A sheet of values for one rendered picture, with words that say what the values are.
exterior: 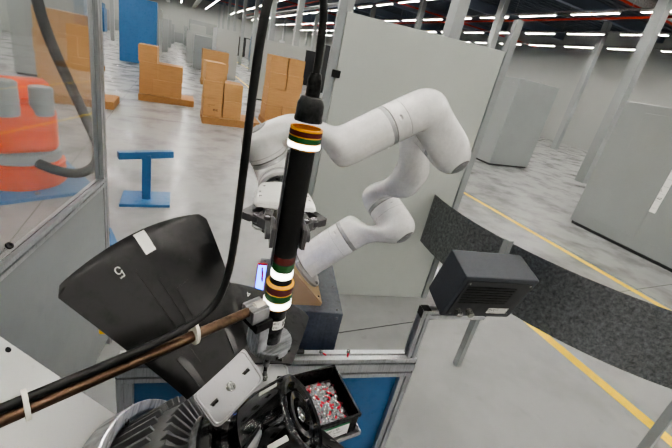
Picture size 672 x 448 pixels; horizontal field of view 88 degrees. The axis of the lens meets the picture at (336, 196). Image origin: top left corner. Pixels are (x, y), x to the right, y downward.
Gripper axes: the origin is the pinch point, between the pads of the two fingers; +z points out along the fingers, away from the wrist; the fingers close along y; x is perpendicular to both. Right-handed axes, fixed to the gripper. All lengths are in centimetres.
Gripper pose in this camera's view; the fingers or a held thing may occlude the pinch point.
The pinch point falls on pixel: (287, 233)
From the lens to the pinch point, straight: 51.9
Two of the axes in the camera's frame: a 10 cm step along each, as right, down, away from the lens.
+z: 2.0, 3.8, -9.0
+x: 2.0, -9.2, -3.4
